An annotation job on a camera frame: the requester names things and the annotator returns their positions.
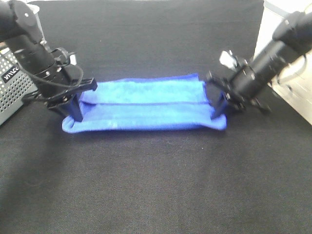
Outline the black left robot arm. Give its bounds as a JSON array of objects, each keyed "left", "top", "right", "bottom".
[{"left": 0, "top": 0, "right": 97, "bottom": 122}]

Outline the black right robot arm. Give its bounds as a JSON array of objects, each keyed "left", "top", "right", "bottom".
[{"left": 207, "top": 11, "right": 312, "bottom": 119}]

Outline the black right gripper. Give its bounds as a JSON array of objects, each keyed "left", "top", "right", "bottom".
[{"left": 207, "top": 50, "right": 271, "bottom": 119}]

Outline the white slotted plastic crate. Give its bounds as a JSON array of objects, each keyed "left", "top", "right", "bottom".
[{"left": 254, "top": 0, "right": 312, "bottom": 123}]

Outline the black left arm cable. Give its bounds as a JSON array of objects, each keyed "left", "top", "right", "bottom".
[{"left": 21, "top": 51, "right": 85, "bottom": 102}]

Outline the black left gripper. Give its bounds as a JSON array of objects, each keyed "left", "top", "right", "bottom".
[{"left": 23, "top": 47, "right": 98, "bottom": 121}]

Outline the blue microfiber towel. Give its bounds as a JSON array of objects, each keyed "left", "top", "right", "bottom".
[{"left": 61, "top": 73, "right": 227, "bottom": 134}]

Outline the grey perforated plastic basket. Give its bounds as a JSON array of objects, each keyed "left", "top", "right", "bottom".
[{"left": 0, "top": 42, "right": 37, "bottom": 124}]

